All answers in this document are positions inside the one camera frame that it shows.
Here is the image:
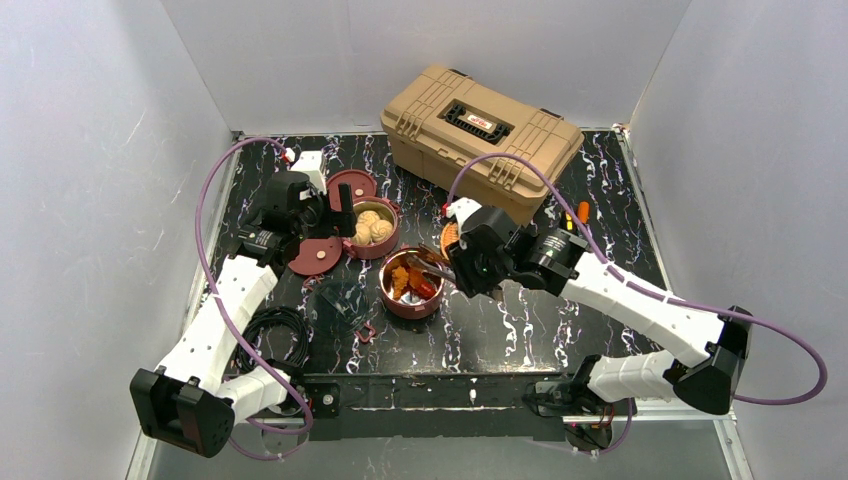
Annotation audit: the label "steamed bun front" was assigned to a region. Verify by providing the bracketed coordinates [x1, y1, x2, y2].
[350, 223, 372, 246]

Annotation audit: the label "steamed bun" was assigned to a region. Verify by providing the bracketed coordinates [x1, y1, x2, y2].
[350, 223, 372, 246]
[369, 219, 394, 244]
[357, 210, 382, 228]

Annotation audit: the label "metal food tongs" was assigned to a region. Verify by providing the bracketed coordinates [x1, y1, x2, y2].
[407, 243, 456, 283]

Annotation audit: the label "fried chicken pieces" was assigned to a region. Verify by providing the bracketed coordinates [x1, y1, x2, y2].
[391, 265, 413, 301]

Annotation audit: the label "red sausage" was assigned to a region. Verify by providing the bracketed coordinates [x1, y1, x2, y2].
[409, 270, 438, 300]

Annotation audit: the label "red steel lunch bowl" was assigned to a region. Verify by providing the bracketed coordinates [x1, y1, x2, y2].
[342, 197, 400, 260]
[378, 248, 445, 320]

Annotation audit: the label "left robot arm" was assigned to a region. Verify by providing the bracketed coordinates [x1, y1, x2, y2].
[129, 171, 356, 458]

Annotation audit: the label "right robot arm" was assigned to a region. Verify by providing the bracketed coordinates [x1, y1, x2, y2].
[445, 198, 750, 417]

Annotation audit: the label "red lunch box clip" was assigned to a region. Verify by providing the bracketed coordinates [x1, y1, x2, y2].
[355, 322, 376, 344]

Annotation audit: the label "red round lid front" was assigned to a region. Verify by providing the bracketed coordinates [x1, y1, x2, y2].
[287, 237, 344, 277]

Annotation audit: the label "red round lid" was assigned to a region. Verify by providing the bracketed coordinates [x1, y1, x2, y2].
[327, 169, 377, 210]
[287, 237, 344, 277]

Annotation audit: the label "red round lid rear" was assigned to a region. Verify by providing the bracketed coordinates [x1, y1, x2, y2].
[327, 169, 377, 210]

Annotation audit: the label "dark transparent round lid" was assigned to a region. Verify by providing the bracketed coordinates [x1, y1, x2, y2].
[306, 280, 370, 339]

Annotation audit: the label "tan plastic toolbox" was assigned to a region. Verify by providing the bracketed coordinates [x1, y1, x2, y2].
[380, 65, 584, 225]

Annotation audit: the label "orange green screwdriver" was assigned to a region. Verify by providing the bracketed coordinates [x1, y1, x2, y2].
[576, 201, 591, 227]

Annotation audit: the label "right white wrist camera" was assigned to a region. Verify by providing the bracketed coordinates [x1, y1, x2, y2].
[442, 197, 482, 232]

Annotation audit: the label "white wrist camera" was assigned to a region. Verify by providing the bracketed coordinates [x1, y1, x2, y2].
[442, 197, 482, 232]
[283, 148, 327, 194]

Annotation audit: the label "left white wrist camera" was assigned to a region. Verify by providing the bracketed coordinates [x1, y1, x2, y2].
[283, 148, 327, 194]

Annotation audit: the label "coiled black cable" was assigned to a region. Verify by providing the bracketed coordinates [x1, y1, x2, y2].
[235, 305, 311, 376]

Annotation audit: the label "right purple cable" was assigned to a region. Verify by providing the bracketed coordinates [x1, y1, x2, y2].
[447, 152, 829, 457]

